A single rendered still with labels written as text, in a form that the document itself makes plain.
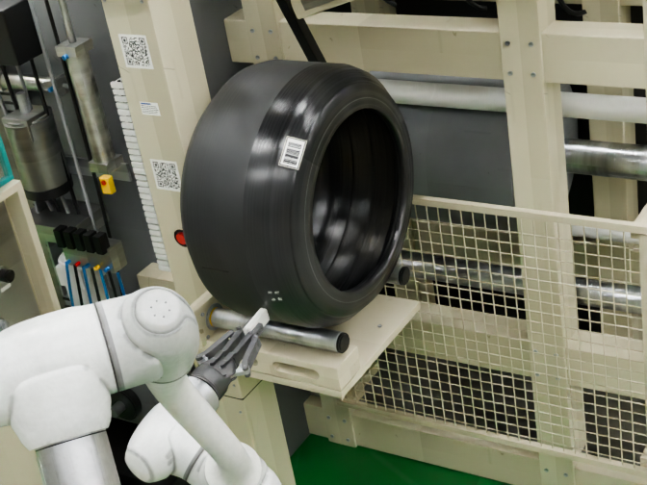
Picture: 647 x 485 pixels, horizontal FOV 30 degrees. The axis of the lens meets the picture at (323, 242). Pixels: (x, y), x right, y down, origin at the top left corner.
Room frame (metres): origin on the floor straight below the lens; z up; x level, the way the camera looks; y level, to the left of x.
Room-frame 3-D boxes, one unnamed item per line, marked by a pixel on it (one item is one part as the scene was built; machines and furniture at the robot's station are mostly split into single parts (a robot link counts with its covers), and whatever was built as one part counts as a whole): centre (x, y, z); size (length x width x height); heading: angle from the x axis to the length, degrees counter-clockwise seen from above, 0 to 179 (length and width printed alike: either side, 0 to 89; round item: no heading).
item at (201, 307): (2.46, 0.20, 0.90); 0.40 x 0.03 x 0.10; 144
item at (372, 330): (2.35, 0.06, 0.80); 0.37 x 0.36 x 0.02; 144
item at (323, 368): (2.24, 0.14, 0.83); 0.36 x 0.09 x 0.06; 54
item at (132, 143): (2.51, 0.36, 1.19); 0.05 x 0.04 x 0.48; 144
